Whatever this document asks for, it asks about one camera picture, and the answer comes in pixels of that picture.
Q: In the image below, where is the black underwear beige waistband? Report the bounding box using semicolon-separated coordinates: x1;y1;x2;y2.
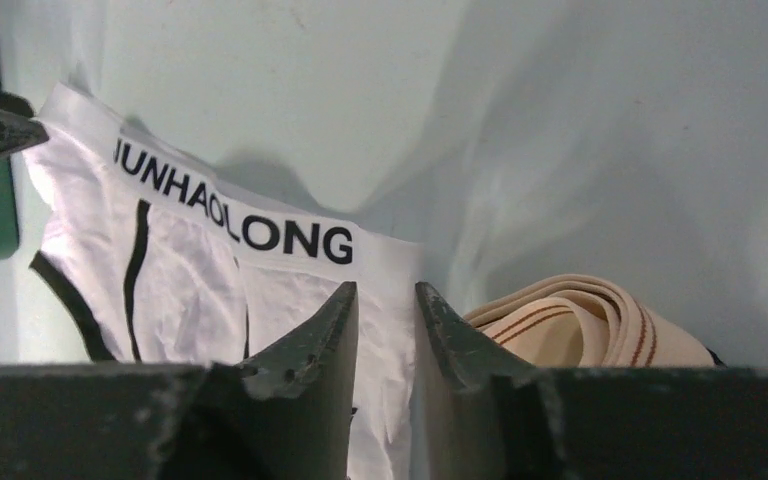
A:
464;274;721;368

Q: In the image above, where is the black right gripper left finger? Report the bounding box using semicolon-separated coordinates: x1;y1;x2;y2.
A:
0;282;358;479

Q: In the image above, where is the white underwear black trim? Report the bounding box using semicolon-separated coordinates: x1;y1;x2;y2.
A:
24;83;422;479

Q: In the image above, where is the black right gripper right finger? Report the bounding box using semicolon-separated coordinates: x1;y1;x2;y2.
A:
415;282;768;479

